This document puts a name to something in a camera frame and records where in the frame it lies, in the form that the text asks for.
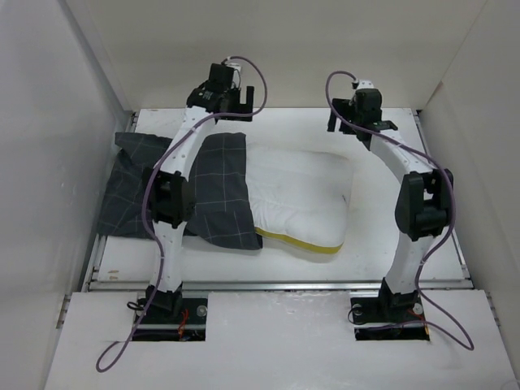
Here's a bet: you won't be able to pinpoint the white pillow yellow edge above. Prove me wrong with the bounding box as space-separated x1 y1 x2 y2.
245 143 353 255

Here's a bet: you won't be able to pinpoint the dark grey checked pillowcase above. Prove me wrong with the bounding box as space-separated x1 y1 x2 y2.
96 132 263 251

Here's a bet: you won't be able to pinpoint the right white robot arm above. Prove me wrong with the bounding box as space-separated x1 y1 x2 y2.
327 86 453 325

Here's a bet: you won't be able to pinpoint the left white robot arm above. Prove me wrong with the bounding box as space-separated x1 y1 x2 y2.
139 57 254 323

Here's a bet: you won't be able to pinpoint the front white foam board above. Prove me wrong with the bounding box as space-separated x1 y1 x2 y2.
46 290 515 389

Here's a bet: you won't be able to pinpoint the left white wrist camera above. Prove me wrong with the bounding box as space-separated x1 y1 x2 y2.
224 62 241 80

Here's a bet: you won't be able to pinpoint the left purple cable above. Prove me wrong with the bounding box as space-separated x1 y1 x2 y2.
96 55 269 373

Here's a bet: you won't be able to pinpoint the purple cable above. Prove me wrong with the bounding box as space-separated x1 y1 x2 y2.
326 71 475 350
96 55 269 373

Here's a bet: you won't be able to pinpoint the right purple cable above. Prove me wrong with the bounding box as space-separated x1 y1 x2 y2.
326 71 475 350

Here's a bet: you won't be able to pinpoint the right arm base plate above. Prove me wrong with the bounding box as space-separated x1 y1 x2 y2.
348 296 430 341

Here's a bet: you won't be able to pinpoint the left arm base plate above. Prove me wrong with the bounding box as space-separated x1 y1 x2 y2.
132 297 208 342

